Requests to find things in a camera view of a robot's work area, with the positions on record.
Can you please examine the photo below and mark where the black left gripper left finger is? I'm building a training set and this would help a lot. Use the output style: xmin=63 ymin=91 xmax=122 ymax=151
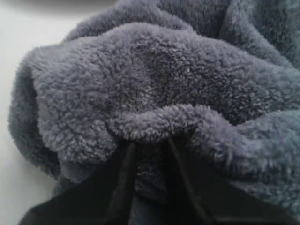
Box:
xmin=20 ymin=142 xmax=136 ymax=225

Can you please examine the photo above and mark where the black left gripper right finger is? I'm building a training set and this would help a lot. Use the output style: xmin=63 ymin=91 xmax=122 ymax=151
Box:
xmin=167 ymin=138 xmax=299 ymax=225

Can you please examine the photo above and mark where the grey fluffy towel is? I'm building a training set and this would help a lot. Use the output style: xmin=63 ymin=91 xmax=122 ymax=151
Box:
xmin=8 ymin=0 xmax=300 ymax=225

